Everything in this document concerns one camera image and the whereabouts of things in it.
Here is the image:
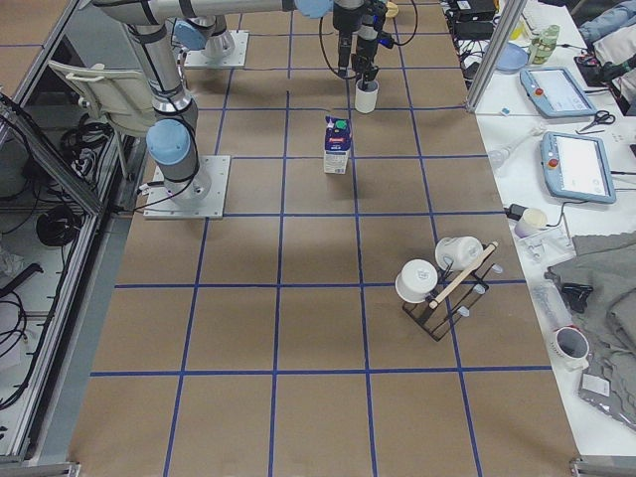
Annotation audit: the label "lower blue teach pendant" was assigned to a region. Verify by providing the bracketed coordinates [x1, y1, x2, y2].
[540, 131, 616, 204]

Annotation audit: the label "white mug with grey inside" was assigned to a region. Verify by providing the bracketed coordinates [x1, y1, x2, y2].
[354, 79, 379, 114]

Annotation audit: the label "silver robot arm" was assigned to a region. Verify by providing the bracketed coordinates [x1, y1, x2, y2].
[174, 1, 396, 90]
[92, 1, 369, 206]

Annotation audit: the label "blue white milk carton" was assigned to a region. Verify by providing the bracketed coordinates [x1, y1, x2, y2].
[323, 115, 352, 174]

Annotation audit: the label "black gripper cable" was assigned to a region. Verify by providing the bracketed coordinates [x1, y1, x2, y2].
[317, 0, 419, 79]

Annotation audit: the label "red rimmed white mug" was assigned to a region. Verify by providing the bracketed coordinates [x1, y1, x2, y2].
[549, 326, 590, 371]

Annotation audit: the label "clear light bulb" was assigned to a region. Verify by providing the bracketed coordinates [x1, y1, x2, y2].
[487, 124, 547, 171]

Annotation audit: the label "grey cloth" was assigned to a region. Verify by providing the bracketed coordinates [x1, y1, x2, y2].
[545, 233, 635, 379]

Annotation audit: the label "blue teach pendant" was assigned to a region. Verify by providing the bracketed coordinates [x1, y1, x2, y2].
[519, 68, 597, 118]
[540, 131, 616, 204]

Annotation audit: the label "wooden rack handle rod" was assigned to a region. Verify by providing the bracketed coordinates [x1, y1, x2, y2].
[428, 241, 499, 310]

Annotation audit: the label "light blue plate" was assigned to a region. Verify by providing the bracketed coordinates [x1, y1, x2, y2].
[496, 42, 529, 74]

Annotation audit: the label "cream and lilac cup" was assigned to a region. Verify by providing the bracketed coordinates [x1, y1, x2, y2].
[514, 208, 548, 239]

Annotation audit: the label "white plastic chair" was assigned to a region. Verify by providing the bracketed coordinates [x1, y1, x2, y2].
[48, 61, 156, 137]

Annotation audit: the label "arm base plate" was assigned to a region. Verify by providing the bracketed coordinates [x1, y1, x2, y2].
[185, 30, 249, 70]
[141, 155, 231, 220]

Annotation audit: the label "white mug on rack rear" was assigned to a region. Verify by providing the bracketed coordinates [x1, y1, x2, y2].
[435, 237, 483, 271]

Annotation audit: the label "upper blue teach pendant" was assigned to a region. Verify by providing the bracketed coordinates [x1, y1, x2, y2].
[519, 68, 597, 118]

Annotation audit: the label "aluminium frame post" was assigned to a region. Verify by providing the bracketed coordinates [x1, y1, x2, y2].
[465, 0, 527, 113]

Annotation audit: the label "grey foil pouch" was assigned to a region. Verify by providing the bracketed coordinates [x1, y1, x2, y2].
[578, 362, 635, 429]

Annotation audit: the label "black power adapter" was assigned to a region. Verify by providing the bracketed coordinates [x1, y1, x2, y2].
[504, 204, 528, 222]

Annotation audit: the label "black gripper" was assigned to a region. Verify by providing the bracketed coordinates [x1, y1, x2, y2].
[337, 19, 393, 91]
[333, 0, 365, 46]

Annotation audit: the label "green glass bottle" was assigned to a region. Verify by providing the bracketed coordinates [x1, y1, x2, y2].
[529, 24, 560, 66]

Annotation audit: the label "black handled scissors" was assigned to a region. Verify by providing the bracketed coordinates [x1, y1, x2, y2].
[576, 109, 616, 134]

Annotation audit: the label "black wire mug rack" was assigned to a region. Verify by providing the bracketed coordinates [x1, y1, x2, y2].
[401, 262, 490, 342]

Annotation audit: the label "black electronics box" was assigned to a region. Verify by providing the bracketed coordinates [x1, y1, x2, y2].
[445, 0, 497, 41]

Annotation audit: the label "white mug on rack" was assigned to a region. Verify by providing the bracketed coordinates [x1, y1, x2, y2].
[395, 258, 438, 304]
[435, 237, 483, 271]

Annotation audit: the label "white mug on rack front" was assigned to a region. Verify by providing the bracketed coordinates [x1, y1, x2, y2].
[395, 258, 438, 304]

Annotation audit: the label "clear plastic bottle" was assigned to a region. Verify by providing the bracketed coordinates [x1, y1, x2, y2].
[531, 283, 572, 330]

